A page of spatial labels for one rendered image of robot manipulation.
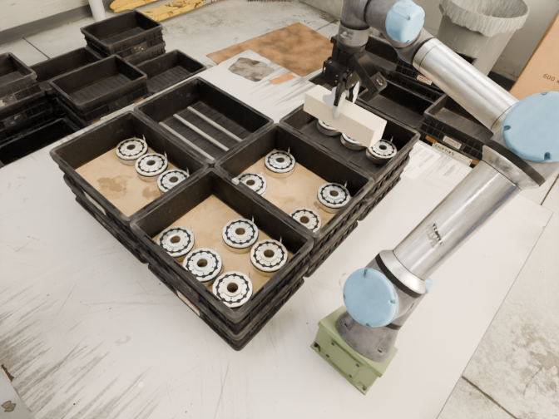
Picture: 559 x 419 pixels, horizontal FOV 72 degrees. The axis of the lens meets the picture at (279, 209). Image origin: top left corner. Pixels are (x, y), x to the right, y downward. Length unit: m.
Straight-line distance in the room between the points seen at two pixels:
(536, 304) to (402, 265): 1.67
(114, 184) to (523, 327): 1.95
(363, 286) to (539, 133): 0.39
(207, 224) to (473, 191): 0.73
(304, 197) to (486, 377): 1.25
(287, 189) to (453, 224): 0.63
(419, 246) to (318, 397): 0.51
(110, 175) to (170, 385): 0.67
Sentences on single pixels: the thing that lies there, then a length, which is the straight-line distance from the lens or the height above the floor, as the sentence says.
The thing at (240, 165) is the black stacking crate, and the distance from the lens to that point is 1.27.
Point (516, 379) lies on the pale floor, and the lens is 2.16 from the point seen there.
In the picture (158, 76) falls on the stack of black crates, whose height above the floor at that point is 0.38.
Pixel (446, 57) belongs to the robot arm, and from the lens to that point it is 0.98.
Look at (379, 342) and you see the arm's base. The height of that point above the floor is 0.88.
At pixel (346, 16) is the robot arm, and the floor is 1.36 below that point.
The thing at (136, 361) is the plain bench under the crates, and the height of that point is 0.70.
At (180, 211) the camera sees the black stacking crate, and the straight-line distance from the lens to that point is 1.17.
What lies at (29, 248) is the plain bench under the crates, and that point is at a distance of 1.44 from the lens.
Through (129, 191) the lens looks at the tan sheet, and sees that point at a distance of 1.29.
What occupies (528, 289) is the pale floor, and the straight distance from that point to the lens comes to 2.43.
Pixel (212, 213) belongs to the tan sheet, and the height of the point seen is 0.83.
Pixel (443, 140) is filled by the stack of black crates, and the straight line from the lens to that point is 2.17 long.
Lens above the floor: 1.75
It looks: 51 degrees down
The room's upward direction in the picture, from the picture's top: 5 degrees clockwise
